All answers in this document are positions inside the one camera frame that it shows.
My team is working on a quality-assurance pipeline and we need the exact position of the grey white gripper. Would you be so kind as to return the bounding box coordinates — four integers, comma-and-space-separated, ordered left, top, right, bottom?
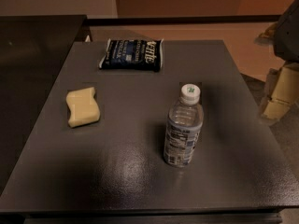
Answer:
260, 0, 299, 121

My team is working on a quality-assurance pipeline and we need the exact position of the clear blue-label plastic bottle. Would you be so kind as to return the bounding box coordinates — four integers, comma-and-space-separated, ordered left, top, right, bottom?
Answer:
164, 84, 204, 167

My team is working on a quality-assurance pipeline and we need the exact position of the blue chip bag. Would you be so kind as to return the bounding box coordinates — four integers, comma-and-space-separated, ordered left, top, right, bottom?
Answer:
99, 39, 163, 72

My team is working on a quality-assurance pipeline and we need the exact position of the yellow sponge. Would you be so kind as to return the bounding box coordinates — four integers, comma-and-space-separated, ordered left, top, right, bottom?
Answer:
66, 87, 101, 128

